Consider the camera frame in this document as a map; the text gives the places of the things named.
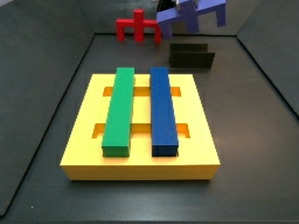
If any purple three-legged block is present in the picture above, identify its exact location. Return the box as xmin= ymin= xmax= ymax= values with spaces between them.
xmin=156 ymin=0 xmax=227 ymax=39

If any yellow slotted board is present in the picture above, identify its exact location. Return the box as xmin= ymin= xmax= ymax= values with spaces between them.
xmin=60 ymin=74 xmax=220 ymax=180

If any black angled fixture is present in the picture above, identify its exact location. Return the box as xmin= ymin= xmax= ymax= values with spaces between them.
xmin=169 ymin=43 xmax=215 ymax=69

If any blue rectangular bar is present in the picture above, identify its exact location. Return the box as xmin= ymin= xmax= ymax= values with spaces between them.
xmin=149 ymin=67 xmax=179 ymax=157

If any green rectangular bar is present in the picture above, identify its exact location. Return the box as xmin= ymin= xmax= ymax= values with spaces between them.
xmin=101 ymin=67 xmax=135 ymax=158

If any red three-legged block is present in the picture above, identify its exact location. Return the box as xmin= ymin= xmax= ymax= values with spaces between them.
xmin=116 ymin=9 xmax=161 ymax=44

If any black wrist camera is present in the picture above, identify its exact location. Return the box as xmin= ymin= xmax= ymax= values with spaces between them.
xmin=156 ymin=0 xmax=176 ymax=12

